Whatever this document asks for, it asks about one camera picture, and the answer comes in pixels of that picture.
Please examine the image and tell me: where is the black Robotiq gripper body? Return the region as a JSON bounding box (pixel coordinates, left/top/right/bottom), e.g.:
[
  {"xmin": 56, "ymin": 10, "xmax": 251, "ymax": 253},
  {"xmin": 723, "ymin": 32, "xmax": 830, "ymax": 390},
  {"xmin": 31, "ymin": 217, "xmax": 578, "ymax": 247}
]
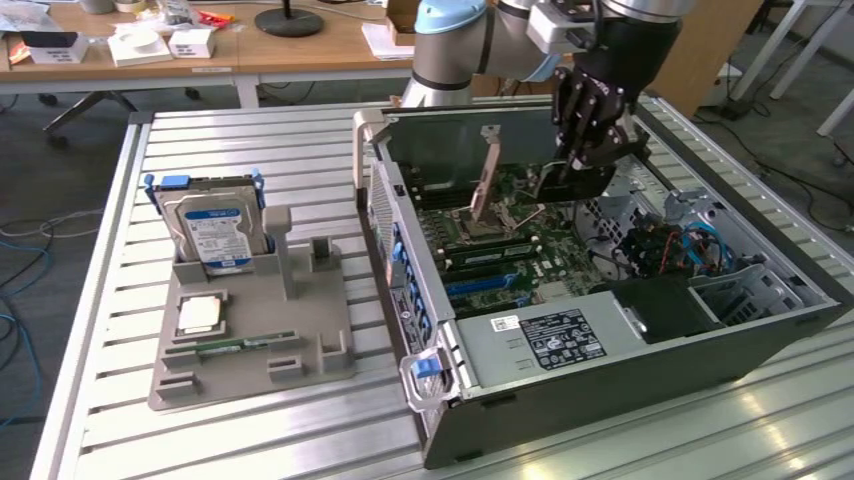
[{"xmin": 570, "ymin": 17, "xmax": 682, "ymax": 109}]

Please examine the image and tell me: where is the low-profile Nvidia graphics card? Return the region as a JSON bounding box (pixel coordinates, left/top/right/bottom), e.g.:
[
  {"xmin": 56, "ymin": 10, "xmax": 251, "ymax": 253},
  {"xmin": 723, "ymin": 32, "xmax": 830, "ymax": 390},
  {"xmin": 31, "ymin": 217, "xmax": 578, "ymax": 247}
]
[{"xmin": 469, "ymin": 124, "xmax": 619, "ymax": 224}]

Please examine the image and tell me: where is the silver perforated disk bay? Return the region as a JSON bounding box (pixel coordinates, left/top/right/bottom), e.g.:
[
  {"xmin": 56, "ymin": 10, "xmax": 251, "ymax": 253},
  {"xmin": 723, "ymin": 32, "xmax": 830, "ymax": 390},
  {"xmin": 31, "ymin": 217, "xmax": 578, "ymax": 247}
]
[{"xmin": 577, "ymin": 164, "xmax": 675, "ymax": 241}]

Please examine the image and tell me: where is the metal socket cover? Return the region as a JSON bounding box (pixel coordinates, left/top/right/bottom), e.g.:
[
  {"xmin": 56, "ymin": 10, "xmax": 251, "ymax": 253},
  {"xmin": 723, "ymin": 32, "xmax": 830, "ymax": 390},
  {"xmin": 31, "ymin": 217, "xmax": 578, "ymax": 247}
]
[{"xmin": 493, "ymin": 197, "xmax": 555, "ymax": 226}]

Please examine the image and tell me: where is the green Dell motherboard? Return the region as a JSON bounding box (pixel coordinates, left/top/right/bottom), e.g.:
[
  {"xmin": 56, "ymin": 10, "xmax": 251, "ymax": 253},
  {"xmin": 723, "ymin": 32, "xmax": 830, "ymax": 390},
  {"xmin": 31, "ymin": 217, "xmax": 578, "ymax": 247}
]
[{"xmin": 399, "ymin": 164, "xmax": 622, "ymax": 321}]

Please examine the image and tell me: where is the CPU socket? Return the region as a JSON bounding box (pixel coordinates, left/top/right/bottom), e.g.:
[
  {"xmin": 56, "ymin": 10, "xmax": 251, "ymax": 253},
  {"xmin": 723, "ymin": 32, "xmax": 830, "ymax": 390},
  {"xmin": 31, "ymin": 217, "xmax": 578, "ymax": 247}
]
[{"xmin": 451, "ymin": 202, "xmax": 526, "ymax": 244}]

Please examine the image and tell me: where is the white paper stack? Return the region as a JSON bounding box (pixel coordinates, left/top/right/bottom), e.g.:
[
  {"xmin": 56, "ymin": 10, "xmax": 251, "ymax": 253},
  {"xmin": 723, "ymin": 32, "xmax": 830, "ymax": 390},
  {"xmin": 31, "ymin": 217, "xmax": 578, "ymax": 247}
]
[{"xmin": 362, "ymin": 22, "xmax": 417, "ymax": 61}]

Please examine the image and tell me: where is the brown cardboard box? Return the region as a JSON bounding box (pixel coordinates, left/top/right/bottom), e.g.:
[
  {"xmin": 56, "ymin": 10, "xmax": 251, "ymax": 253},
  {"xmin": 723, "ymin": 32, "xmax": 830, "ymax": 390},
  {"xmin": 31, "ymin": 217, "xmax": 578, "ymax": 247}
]
[{"xmin": 386, "ymin": 0, "xmax": 421, "ymax": 47}]

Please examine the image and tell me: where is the blue expansion slot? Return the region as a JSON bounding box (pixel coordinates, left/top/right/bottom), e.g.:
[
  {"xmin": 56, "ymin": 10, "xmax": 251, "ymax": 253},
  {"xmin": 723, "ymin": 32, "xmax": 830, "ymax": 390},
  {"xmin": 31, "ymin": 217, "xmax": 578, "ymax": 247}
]
[{"xmin": 445, "ymin": 272, "xmax": 526, "ymax": 297}]

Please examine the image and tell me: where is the silver slotted disk bay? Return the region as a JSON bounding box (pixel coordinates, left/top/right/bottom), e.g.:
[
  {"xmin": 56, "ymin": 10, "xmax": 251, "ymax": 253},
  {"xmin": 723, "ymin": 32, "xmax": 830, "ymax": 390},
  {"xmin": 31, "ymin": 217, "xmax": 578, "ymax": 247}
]
[{"xmin": 686, "ymin": 264, "xmax": 806, "ymax": 326}]

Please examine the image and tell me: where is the grey power supply unit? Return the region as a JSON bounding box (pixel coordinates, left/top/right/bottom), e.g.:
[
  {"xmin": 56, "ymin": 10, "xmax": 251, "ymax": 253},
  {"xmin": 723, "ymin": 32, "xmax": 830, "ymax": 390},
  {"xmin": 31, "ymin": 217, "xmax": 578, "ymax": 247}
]
[{"xmin": 453, "ymin": 291, "xmax": 649, "ymax": 389}]

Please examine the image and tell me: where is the black round lamp base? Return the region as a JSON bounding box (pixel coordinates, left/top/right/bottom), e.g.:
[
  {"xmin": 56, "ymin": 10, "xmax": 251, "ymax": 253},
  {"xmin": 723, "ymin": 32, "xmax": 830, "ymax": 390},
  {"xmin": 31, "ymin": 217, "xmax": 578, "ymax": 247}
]
[{"xmin": 254, "ymin": 0, "xmax": 327, "ymax": 39}]

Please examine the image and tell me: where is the black open PC case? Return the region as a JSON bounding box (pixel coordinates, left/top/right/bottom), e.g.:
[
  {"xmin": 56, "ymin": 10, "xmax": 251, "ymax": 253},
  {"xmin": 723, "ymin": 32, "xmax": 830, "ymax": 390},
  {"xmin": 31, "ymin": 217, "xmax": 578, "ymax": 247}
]
[{"xmin": 351, "ymin": 89, "xmax": 854, "ymax": 471}]

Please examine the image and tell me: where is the hard disk in blue caddy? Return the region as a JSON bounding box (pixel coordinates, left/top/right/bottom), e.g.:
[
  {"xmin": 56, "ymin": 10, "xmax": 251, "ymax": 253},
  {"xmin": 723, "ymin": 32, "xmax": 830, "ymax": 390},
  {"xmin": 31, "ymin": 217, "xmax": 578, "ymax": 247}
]
[{"xmin": 142, "ymin": 168, "xmax": 276, "ymax": 277}]

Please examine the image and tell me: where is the small white labelled box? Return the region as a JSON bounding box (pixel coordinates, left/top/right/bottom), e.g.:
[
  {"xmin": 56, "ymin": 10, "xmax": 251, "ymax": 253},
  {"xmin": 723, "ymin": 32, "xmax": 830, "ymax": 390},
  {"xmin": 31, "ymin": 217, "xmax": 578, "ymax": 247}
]
[{"xmin": 166, "ymin": 28, "xmax": 219, "ymax": 60}]

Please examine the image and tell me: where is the grey plastic parts rack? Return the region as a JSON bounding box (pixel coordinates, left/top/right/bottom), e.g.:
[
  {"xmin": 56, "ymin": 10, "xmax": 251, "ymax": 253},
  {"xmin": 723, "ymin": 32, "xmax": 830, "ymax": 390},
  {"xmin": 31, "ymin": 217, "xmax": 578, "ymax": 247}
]
[{"xmin": 146, "ymin": 204, "xmax": 359, "ymax": 414}]

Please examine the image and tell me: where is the white box round dish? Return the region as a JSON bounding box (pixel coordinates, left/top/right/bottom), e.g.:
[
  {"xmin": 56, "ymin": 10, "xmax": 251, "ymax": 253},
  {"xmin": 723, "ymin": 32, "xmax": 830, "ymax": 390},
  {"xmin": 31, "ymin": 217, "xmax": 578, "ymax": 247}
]
[{"xmin": 106, "ymin": 27, "xmax": 175, "ymax": 69}]

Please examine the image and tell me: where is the silver CPU chip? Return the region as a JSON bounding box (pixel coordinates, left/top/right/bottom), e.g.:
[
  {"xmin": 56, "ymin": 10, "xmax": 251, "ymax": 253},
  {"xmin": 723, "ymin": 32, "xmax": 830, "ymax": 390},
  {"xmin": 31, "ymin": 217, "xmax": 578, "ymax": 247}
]
[{"xmin": 174, "ymin": 295, "xmax": 226, "ymax": 335}]

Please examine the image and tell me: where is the green loose RAM stick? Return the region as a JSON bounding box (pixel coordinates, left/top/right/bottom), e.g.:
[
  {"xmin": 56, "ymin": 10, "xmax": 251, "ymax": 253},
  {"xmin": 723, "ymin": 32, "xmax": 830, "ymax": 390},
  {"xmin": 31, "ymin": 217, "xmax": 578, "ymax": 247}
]
[{"xmin": 164, "ymin": 329, "xmax": 296, "ymax": 357}]

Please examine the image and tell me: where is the black chair base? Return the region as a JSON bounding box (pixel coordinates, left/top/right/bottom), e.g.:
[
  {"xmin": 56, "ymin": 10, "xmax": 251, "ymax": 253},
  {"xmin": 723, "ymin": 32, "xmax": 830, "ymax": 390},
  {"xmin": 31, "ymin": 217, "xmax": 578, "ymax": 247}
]
[{"xmin": 39, "ymin": 89, "xmax": 202, "ymax": 147}]

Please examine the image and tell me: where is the white box black top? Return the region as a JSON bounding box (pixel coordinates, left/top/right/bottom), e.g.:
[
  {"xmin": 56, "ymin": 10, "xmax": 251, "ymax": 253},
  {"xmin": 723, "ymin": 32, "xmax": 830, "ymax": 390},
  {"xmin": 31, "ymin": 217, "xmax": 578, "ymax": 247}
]
[{"xmin": 18, "ymin": 30, "xmax": 92, "ymax": 65}]

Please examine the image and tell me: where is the clear plastic document bag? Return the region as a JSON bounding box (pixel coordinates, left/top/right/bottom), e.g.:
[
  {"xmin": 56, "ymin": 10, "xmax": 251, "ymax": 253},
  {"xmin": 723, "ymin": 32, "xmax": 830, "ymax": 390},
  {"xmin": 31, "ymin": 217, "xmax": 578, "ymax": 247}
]
[{"xmin": 0, "ymin": 9, "xmax": 52, "ymax": 34}]

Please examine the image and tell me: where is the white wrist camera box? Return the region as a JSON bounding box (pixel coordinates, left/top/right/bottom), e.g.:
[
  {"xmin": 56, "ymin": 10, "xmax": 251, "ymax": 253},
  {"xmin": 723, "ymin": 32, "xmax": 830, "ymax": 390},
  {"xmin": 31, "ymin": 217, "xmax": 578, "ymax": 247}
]
[{"xmin": 525, "ymin": 4, "xmax": 593, "ymax": 54}]

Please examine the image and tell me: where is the white table frame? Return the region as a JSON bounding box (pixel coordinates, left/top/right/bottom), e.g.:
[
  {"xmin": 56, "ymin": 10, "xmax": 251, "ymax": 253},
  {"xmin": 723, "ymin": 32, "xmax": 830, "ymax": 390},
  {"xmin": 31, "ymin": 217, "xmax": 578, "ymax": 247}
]
[{"xmin": 726, "ymin": 0, "xmax": 854, "ymax": 139}]

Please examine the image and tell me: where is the black wire bundle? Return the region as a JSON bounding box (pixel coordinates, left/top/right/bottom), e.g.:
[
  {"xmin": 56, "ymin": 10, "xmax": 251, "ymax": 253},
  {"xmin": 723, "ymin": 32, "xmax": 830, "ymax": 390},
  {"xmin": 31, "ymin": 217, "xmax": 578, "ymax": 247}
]
[{"xmin": 619, "ymin": 224, "xmax": 669, "ymax": 279}]

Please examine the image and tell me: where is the red wire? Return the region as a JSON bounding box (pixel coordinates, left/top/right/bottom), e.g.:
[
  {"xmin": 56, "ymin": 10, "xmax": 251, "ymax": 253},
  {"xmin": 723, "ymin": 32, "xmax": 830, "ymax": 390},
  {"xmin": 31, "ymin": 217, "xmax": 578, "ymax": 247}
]
[{"xmin": 657, "ymin": 227, "xmax": 689, "ymax": 275}]

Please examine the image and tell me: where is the blue SATA wire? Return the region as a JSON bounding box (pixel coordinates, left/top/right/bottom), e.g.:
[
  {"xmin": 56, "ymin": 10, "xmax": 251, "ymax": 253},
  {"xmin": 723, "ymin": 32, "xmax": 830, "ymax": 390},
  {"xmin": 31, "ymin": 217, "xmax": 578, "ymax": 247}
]
[{"xmin": 683, "ymin": 219, "xmax": 735, "ymax": 275}]

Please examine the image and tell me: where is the white floor cable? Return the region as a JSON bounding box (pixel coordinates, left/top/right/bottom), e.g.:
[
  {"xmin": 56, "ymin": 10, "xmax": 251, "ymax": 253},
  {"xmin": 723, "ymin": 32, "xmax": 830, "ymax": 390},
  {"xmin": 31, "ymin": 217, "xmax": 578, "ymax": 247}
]
[{"xmin": 0, "ymin": 207, "xmax": 102, "ymax": 240}]

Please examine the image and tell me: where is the blue floor cable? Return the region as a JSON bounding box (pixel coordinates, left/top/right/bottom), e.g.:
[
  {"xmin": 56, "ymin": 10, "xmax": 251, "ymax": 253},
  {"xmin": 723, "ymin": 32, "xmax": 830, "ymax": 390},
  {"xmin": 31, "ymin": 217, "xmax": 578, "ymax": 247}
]
[{"xmin": 0, "ymin": 239, "xmax": 54, "ymax": 429}]

